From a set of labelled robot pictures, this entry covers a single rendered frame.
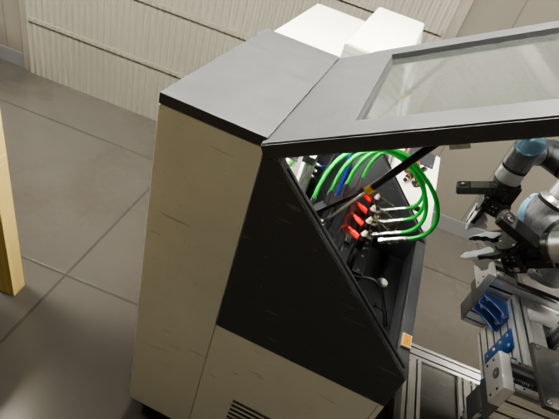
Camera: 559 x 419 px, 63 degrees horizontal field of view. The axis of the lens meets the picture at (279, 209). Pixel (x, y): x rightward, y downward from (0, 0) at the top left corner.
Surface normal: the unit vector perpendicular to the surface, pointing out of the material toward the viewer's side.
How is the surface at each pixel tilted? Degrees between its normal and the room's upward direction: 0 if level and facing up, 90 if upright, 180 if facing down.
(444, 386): 0
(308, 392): 90
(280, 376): 90
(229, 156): 90
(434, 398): 0
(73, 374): 0
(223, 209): 90
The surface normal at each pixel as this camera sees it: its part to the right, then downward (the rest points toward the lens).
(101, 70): -0.27, 0.55
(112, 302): 0.26, -0.75
